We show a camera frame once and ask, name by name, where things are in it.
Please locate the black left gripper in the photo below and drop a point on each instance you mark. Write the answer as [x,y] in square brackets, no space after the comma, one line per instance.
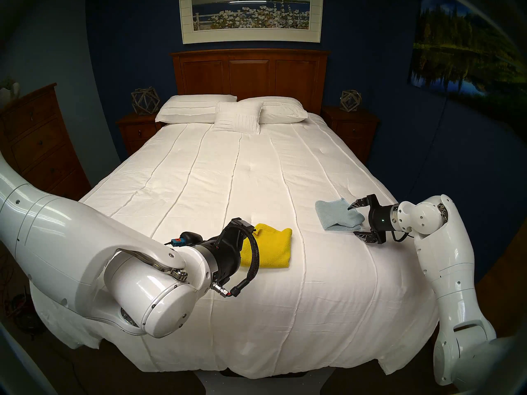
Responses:
[228,254]

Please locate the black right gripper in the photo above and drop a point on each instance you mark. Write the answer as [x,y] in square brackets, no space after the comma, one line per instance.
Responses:
[383,219]

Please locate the light blue hand towel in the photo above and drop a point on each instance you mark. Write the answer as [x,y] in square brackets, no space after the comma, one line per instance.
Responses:
[337,213]

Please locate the yellow microfiber hand towel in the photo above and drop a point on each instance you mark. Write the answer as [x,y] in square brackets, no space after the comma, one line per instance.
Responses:
[276,246]

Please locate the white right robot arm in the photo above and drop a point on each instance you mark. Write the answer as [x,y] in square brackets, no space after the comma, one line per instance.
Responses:
[448,254]

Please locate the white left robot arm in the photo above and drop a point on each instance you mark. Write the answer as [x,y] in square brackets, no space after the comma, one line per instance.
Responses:
[61,242]

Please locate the white bed with comforter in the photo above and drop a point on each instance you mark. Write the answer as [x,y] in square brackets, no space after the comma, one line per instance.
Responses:
[230,172]

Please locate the brown wooden nightstand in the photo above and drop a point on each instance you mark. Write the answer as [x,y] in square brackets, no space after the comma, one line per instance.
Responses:
[354,131]
[136,133]

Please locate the small white pleated pillow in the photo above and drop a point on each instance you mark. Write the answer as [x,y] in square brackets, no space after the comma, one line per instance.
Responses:
[239,118]

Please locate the large white pillow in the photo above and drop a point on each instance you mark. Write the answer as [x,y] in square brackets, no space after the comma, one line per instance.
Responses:
[185,108]
[284,110]

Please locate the brown wooden headboard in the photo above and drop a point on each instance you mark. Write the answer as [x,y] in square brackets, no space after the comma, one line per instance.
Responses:
[251,77]

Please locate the brown wooden dresser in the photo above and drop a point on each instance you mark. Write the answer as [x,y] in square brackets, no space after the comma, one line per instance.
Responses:
[41,143]

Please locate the white framed flower picture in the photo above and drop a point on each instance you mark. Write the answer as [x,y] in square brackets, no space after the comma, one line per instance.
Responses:
[251,11]

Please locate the small white plant vase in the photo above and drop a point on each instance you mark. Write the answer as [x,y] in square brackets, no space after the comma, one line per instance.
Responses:
[9,89]

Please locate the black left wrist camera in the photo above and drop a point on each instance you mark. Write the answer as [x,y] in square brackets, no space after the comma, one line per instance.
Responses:
[189,237]

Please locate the forest lake wall poster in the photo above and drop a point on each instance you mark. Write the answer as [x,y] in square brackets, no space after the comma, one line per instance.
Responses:
[453,48]

